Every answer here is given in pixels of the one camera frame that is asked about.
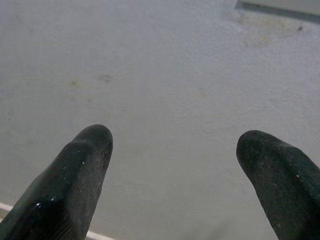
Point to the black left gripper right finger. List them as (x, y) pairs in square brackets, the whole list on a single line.
[(285, 182)]

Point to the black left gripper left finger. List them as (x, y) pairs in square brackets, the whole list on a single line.
[(65, 185)]

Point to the white wall ledge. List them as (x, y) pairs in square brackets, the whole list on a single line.
[(282, 4)]

